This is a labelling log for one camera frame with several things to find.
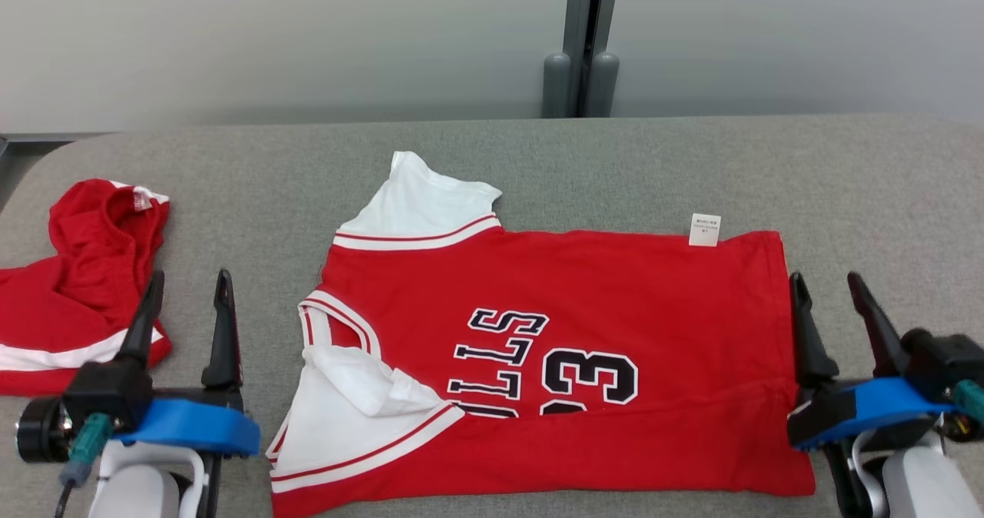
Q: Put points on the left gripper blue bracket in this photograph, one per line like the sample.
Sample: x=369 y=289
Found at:
x=200 y=426

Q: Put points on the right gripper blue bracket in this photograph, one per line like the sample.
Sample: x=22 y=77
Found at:
x=884 y=403

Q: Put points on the red shorts white stripe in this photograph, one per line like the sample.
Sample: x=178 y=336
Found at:
x=77 y=295

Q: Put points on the red white basketball jersey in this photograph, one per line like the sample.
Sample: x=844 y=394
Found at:
x=615 y=287

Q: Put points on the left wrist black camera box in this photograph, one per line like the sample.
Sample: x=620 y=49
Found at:
x=108 y=395

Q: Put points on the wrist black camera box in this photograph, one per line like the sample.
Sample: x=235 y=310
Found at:
x=949 y=360
x=108 y=395

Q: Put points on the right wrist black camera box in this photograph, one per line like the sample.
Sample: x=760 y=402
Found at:
x=949 y=360

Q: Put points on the grey partition double post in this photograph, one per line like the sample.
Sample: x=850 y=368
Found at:
x=580 y=41

